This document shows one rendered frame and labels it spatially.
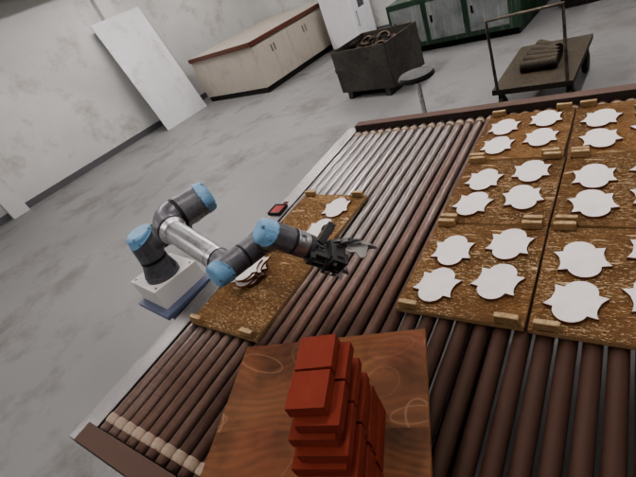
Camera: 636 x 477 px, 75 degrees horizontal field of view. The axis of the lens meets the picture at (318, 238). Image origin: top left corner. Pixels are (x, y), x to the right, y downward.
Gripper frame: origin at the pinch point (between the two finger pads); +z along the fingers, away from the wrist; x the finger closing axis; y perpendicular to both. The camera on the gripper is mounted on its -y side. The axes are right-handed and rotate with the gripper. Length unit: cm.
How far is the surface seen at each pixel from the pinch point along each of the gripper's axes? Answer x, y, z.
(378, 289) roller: -7.6, 3.3, 11.2
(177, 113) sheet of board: -491, -715, -20
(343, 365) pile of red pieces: 23, 48, -29
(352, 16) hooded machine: -159, -776, 213
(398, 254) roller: -3.5, -11.4, 20.1
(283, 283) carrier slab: -35.6, -9.8, -8.8
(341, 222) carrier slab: -22.8, -38.1, 11.6
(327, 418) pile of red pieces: 23, 57, -32
